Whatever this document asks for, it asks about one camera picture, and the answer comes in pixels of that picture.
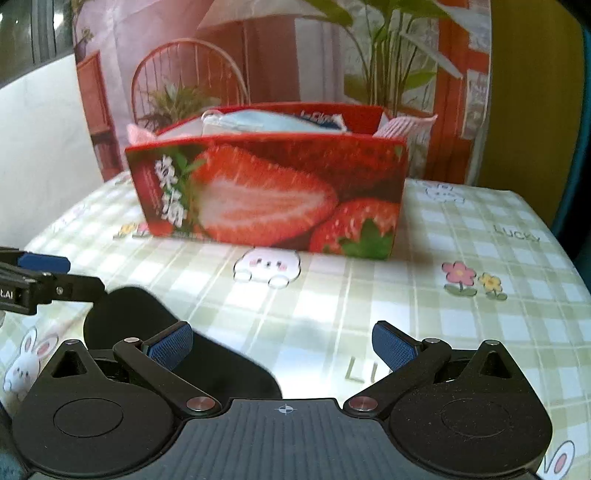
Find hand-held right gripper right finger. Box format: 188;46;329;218
344;320;515;418

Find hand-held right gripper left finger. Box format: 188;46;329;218
48;322;221;420

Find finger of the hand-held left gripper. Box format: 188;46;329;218
0;246;71;274
49;272;106;302

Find black cloth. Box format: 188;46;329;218
83;286;283;400

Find red strawberry print box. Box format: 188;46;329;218
126;104;409;260

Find pink striped cloth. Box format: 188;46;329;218
373;113;438;139

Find blue white packet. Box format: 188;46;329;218
295;112;354;134

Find green checked tablecloth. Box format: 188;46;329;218
0;173;591;480

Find yellow board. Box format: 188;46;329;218
478;0;583;227

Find dark window with frame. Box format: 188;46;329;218
0;0;77;88

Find printed room scene wall poster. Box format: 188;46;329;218
71;0;492;185

